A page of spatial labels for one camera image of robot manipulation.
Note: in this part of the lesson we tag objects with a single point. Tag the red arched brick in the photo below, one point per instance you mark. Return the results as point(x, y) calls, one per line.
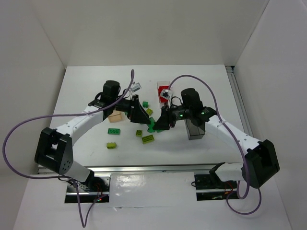
point(163, 93)

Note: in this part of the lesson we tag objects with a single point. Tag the lime small square brick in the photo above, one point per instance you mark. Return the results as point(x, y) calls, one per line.
point(139, 133)

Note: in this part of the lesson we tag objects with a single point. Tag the lime 2x2 brick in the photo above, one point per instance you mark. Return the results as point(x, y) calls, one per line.
point(149, 111)

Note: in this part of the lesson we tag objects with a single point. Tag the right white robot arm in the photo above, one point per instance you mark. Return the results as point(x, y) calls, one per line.
point(259, 162)

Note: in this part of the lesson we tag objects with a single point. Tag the dark green 2x4 brick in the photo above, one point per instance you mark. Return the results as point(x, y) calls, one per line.
point(113, 131)

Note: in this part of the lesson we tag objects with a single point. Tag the small green cube brick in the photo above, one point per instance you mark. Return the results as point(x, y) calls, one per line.
point(145, 104)

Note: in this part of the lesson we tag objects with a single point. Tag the aluminium rail front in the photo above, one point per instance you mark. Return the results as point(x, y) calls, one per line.
point(152, 168)

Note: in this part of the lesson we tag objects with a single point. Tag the clear plastic container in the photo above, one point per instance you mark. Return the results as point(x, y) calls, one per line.
point(163, 83)

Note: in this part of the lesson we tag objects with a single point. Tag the tan translucent container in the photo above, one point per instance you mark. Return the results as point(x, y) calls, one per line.
point(116, 116)

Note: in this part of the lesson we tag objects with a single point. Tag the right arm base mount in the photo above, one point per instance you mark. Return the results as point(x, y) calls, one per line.
point(207, 190)

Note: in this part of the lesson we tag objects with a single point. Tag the aluminium rail right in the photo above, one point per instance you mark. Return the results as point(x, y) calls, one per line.
point(242, 110)

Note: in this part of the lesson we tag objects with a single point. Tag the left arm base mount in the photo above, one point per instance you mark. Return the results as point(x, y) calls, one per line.
point(99, 190)

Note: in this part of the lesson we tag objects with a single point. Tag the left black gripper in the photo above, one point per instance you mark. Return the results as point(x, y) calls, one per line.
point(132, 109)

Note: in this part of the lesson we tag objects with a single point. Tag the grey translucent container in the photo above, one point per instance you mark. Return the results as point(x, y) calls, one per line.
point(194, 132)

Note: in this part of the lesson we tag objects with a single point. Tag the aluminium rail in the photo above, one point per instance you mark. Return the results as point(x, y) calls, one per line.
point(152, 168)
point(242, 110)

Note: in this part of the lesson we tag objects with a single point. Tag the lime rounded brick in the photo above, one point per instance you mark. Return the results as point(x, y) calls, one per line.
point(111, 145)

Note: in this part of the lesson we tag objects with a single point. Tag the long green brick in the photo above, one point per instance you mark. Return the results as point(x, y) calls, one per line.
point(150, 126)

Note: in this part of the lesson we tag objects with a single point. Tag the lime 2x4 brick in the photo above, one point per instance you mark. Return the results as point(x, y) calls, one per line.
point(147, 139)

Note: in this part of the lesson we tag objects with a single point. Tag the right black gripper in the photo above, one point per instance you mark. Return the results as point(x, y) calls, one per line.
point(168, 116)

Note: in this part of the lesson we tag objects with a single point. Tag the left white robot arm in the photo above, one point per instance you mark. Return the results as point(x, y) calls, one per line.
point(55, 146)

